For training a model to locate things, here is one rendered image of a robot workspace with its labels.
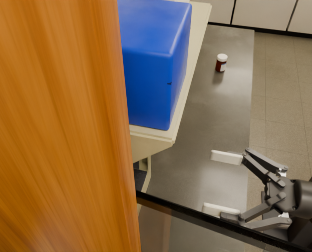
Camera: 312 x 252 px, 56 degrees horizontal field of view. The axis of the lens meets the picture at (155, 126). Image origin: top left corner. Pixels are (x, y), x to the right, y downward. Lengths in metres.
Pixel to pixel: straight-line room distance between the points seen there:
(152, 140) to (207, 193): 0.65
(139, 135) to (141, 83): 0.06
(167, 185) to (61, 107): 0.77
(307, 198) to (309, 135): 1.98
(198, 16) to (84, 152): 0.35
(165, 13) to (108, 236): 0.23
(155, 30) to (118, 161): 0.12
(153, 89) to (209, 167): 0.74
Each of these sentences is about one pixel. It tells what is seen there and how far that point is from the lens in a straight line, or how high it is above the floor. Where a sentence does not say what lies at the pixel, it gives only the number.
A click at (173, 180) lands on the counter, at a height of 0.94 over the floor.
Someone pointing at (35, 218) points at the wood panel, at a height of 1.44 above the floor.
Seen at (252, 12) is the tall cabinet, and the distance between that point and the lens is 3.62.
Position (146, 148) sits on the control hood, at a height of 1.49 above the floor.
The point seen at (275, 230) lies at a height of 0.01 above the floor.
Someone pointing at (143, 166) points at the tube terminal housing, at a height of 1.01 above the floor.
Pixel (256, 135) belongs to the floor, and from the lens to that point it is 2.44.
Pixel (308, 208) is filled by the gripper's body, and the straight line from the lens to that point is 0.65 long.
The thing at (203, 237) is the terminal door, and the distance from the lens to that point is 0.42.
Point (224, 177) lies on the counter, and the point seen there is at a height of 0.94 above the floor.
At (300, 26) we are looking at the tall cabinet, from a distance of 3.74.
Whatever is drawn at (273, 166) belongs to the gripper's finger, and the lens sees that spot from 0.69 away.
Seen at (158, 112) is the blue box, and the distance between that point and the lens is 0.28.
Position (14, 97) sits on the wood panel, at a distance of 0.19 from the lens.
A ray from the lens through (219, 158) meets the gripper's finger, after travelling 0.69.
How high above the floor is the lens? 1.73
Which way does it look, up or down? 47 degrees down
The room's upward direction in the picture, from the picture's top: straight up
